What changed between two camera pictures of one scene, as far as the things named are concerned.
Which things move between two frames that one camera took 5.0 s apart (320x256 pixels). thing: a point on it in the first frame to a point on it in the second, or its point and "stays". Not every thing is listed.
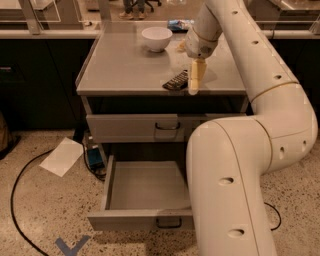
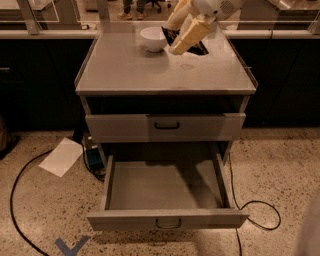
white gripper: [197, 45] to [213, 7]
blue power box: [94, 159] stays
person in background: [129, 7] stays
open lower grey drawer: [144, 195] stays
